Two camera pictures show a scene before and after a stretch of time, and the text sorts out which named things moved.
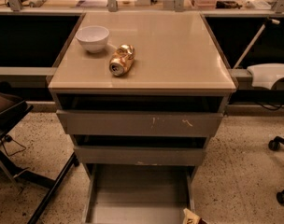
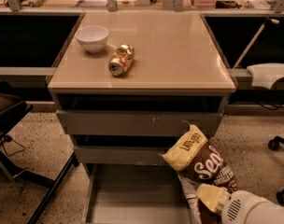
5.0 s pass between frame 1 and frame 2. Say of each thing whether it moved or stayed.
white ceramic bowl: stayed
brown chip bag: moved
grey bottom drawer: stayed
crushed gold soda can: stayed
